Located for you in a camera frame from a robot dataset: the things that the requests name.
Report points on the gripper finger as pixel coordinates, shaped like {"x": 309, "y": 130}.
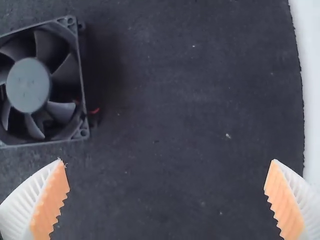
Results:
{"x": 292, "y": 202}
{"x": 27, "y": 202}

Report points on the black square fan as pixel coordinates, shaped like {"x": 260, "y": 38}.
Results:
{"x": 27, "y": 85}

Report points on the black mat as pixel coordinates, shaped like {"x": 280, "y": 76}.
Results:
{"x": 187, "y": 100}

